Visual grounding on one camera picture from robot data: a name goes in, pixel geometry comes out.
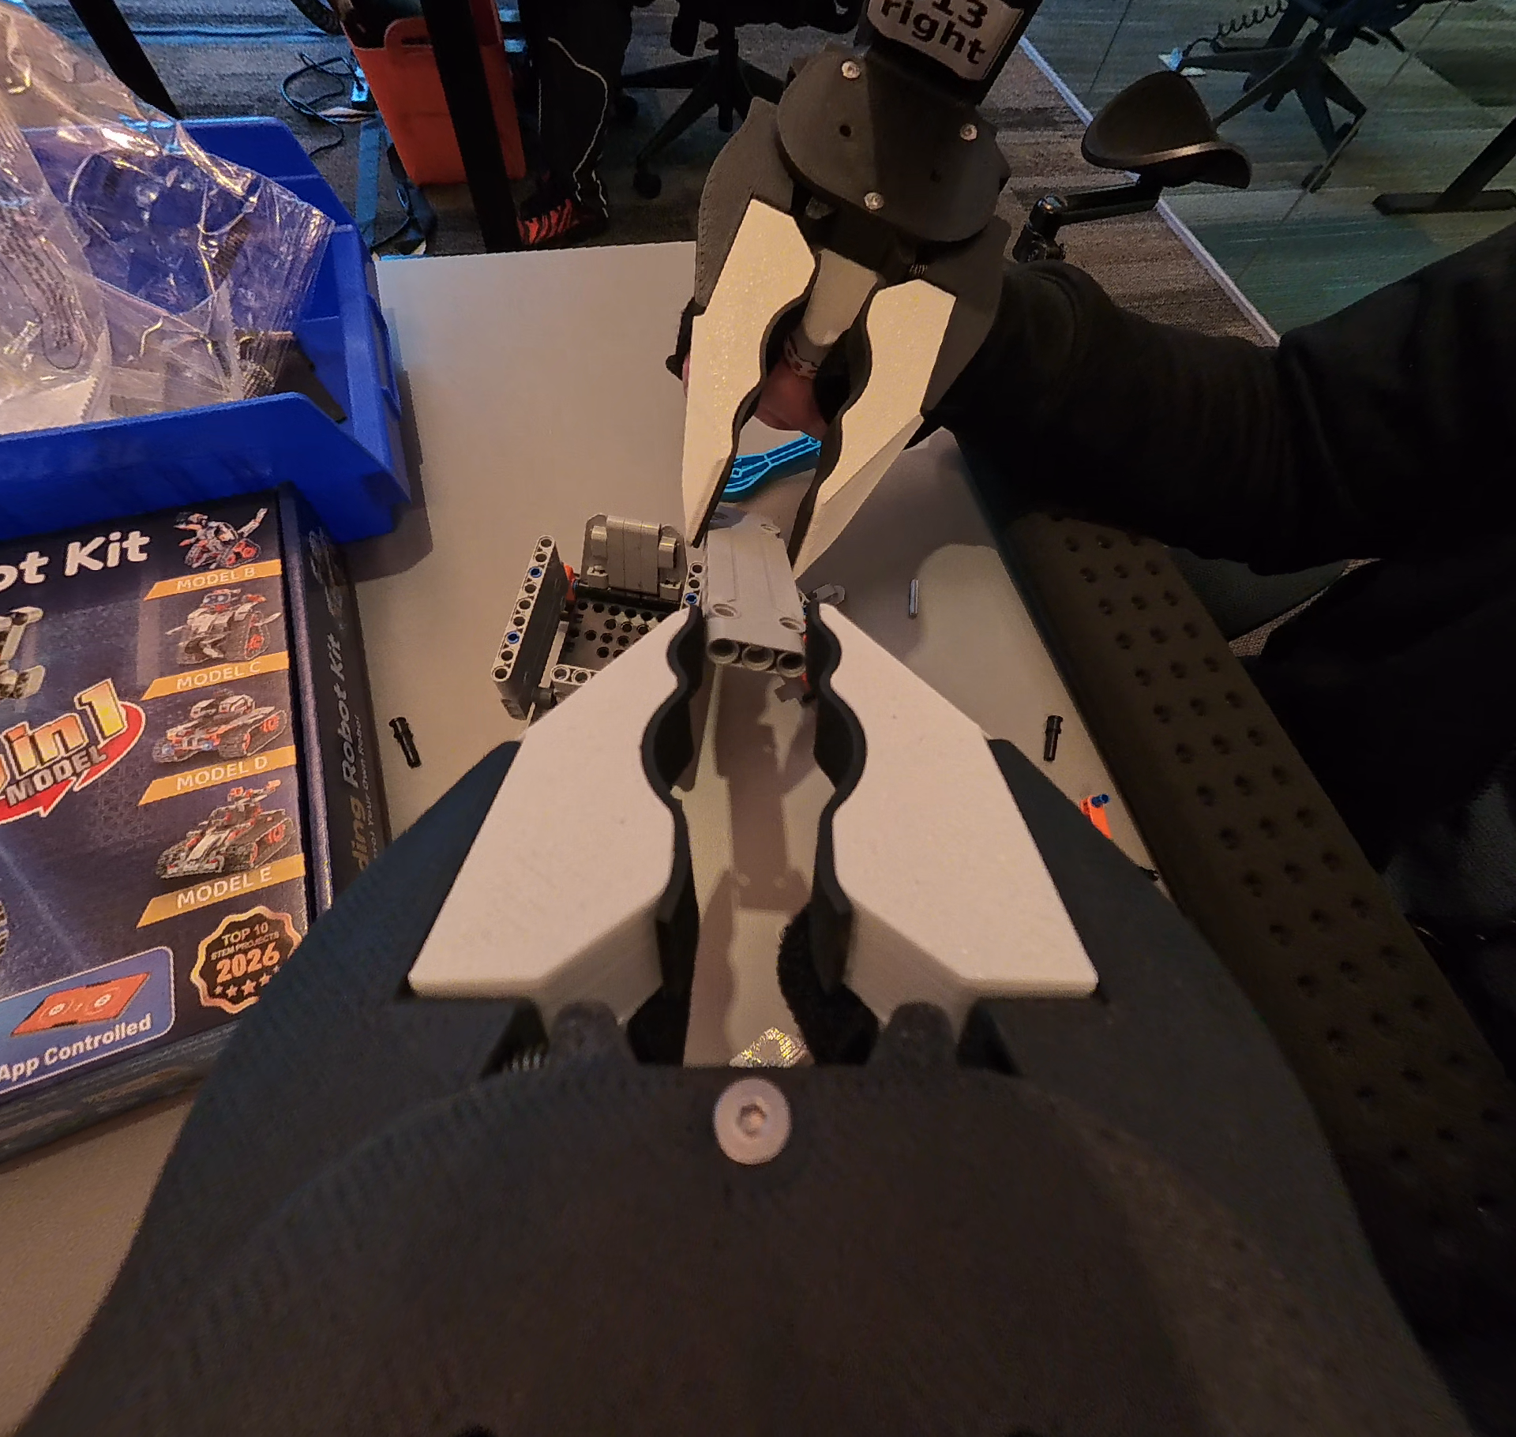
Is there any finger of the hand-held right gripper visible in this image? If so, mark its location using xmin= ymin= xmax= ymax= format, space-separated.
xmin=788 ymin=273 xmax=1001 ymax=579
xmin=679 ymin=195 xmax=826 ymax=551

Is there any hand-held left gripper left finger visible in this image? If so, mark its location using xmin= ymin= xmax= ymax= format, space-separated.
xmin=409 ymin=610 xmax=704 ymax=1040

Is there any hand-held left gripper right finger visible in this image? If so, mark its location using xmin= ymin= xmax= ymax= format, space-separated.
xmin=802 ymin=604 xmax=1100 ymax=1045

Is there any long light grey building block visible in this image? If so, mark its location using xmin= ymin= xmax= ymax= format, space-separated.
xmin=683 ymin=514 xmax=837 ymax=1060

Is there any grey building kit robot assembly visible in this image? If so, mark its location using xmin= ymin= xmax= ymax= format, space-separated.
xmin=493 ymin=514 xmax=707 ymax=718

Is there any blue plastic bin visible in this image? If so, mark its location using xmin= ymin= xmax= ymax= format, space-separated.
xmin=0 ymin=118 xmax=409 ymax=544

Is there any person's right forearm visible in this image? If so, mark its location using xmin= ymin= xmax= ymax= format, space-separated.
xmin=936 ymin=217 xmax=1516 ymax=574

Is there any blue curved building piece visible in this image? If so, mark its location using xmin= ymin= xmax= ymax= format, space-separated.
xmin=724 ymin=448 xmax=820 ymax=499

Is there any black saddle stool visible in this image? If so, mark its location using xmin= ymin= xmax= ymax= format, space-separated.
xmin=1019 ymin=68 xmax=1257 ymax=254

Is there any black perforated mat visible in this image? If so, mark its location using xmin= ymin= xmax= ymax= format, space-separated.
xmin=1006 ymin=514 xmax=1516 ymax=1437

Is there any blue robot kit box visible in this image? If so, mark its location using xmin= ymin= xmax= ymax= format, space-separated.
xmin=0 ymin=490 xmax=392 ymax=1159

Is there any orange storage box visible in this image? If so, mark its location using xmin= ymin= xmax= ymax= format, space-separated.
xmin=345 ymin=0 xmax=528 ymax=188

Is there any bundle of clear plastic bags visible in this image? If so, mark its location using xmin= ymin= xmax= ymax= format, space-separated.
xmin=0 ymin=0 xmax=332 ymax=430

